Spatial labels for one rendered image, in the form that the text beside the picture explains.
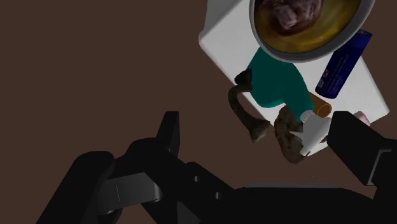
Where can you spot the dark blue can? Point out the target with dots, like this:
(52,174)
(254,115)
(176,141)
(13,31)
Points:
(341,66)

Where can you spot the teal spray bottle white nozzle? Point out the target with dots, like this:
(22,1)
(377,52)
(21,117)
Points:
(276,83)

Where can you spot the white block furniture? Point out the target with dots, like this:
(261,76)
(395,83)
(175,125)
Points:
(223,37)

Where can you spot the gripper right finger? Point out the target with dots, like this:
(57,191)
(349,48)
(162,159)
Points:
(356,139)

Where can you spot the dark brown curved figure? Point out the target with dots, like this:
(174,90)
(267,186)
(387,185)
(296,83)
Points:
(243,116)

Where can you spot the small pink object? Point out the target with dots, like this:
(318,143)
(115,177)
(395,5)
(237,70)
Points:
(363,117)

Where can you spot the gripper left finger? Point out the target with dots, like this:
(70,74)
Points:
(145,161)

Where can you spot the dark brown lumpy object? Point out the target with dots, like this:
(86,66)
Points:
(288,139)

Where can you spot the brown cylinder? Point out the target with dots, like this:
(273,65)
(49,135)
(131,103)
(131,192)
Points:
(323,110)

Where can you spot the grey bowl with brown soup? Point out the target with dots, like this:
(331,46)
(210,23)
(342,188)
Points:
(310,31)

